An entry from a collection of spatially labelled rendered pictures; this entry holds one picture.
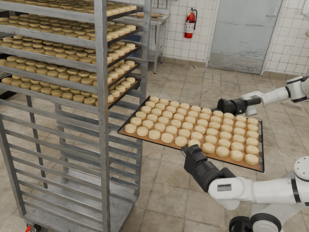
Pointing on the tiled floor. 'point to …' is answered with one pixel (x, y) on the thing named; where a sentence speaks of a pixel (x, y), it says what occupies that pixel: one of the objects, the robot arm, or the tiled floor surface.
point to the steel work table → (153, 55)
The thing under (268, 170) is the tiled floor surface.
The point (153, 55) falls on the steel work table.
